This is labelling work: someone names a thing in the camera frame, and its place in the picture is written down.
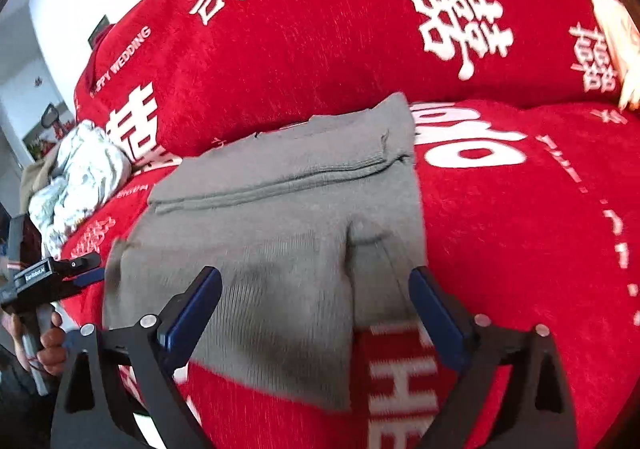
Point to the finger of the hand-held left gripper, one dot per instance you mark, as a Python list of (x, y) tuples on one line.
[(77, 261), (91, 277)]

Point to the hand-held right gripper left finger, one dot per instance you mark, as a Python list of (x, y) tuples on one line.
[(192, 314)]

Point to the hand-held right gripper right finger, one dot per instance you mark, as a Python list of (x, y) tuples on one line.
[(440, 324)]

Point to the grey knit sweater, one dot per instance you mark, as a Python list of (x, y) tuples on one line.
[(280, 239)]

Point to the person's left hand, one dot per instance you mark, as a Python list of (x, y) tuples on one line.
[(52, 344)]

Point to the white floral cloth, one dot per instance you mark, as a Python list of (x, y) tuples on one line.
[(82, 179)]

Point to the beige cloth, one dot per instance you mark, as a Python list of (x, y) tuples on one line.
[(37, 179)]

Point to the red printed sofa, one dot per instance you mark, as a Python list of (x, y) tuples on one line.
[(325, 39)]

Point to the cream fringed cloth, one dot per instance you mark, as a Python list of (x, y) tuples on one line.
[(615, 39)]

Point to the wall poster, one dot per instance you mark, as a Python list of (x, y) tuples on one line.
[(37, 141)]

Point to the dark wall switch panel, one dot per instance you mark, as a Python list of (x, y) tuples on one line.
[(98, 32)]

